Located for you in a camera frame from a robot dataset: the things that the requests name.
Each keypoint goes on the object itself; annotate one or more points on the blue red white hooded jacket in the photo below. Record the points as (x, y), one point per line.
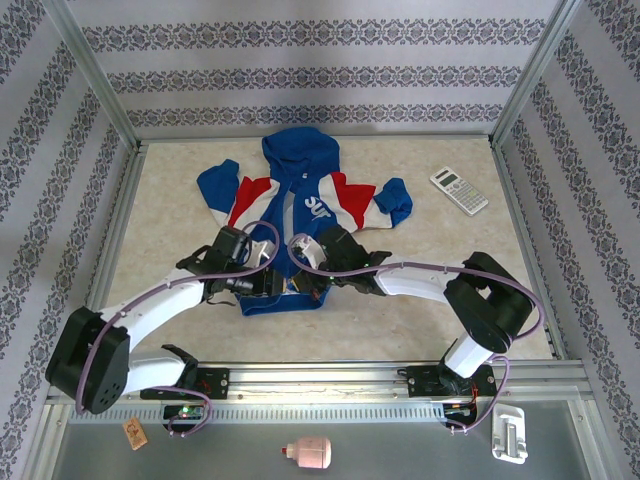
(300, 155)

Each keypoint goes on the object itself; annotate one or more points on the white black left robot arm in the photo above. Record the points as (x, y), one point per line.
(160, 305)

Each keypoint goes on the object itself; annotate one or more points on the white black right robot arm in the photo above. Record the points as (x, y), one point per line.
(410, 285)

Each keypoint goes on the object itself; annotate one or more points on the white scientific calculator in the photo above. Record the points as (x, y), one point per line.
(459, 191)

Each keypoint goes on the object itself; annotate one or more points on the pink white plastic bottle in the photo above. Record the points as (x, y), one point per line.
(310, 452)

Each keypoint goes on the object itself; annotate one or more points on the small orange printed card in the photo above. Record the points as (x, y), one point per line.
(135, 435)

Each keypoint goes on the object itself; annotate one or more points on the white plastic holder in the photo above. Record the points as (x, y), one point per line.
(509, 435)

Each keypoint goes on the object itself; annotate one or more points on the aluminium mounting rail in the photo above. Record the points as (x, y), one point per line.
(320, 375)

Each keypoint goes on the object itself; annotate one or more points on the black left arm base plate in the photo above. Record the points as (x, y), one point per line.
(215, 382)

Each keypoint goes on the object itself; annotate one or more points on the aluminium table side rail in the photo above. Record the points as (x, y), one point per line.
(117, 225)
(530, 225)

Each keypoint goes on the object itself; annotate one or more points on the aluminium table end rail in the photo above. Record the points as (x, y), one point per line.
(390, 135)

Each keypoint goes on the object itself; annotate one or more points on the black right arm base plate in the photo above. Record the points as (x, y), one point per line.
(422, 381)

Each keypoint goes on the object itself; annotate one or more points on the aluminium frame post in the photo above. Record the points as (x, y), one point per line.
(535, 70)
(95, 70)

